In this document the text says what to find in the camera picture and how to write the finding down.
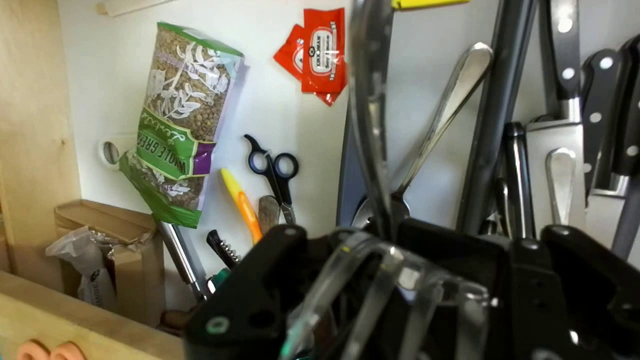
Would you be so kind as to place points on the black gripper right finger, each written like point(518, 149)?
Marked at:
point(572, 301)

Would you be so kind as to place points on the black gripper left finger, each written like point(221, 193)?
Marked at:
point(267, 307)

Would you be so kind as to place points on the black cutlery tray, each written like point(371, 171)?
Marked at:
point(496, 101)

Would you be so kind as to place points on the wooden drawer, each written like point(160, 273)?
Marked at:
point(33, 132)

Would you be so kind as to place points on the small green tool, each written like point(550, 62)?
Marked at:
point(221, 276)

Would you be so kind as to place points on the black toothed tool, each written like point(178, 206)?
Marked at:
point(223, 249)

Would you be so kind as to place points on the small grey tool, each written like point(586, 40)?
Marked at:
point(269, 212)

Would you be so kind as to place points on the orange yellow pen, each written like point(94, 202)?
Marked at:
point(240, 202)

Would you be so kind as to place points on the dark steel utensil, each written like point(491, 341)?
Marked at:
point(518, 181)

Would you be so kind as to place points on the small cardboard box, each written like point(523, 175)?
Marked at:
point(127, 267)

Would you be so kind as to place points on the clear plastic bag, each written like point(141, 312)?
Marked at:
point(76, 257)

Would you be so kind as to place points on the green snack bag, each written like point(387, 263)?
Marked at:
point(180, 121)

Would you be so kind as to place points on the red ketchup packet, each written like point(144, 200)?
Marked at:
point(290, 57)
point(324, 51)

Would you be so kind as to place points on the yellow tool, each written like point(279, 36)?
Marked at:
point(427, 3)

